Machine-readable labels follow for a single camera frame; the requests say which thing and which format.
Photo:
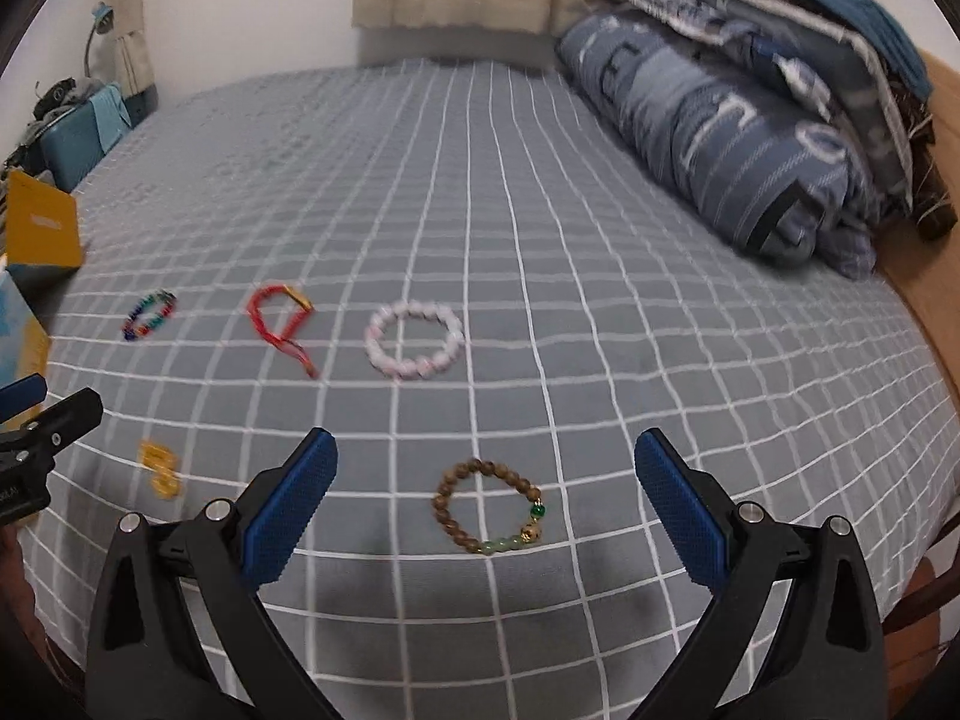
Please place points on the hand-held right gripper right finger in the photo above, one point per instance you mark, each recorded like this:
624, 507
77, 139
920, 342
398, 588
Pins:
682, 510

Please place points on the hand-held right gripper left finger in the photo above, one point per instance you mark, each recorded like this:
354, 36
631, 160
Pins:
289, 510

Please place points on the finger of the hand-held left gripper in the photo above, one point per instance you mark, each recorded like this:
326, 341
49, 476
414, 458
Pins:
64, 420
21, 394

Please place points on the light blue box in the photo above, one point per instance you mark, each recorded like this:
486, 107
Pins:
19, 330

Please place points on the yellow cardboard box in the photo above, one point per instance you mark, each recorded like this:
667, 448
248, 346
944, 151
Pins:
45, 225

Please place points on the teal suitcase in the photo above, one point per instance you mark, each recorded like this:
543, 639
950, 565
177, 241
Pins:
71, 150

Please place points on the grey checked bed sheet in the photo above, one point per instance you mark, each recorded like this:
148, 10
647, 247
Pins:
525, 240

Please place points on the wooden headboard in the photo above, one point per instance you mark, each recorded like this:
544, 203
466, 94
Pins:
919, 292

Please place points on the folded blue patterned quilt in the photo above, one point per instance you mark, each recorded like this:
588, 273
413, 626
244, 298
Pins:
697, 135

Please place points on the beige side curtain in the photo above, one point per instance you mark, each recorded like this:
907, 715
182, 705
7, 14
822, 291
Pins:
127, 30

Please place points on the blue desk lamp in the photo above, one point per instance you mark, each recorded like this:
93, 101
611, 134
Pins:
101, 19

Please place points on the stack of folded blankets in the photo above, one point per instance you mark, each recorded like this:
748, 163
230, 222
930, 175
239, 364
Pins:
926, 180

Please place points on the blue patterned pillow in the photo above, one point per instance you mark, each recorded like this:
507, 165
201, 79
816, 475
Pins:
817, 52

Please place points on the teal folded cloth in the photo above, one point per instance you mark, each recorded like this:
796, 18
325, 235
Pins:
870, 22

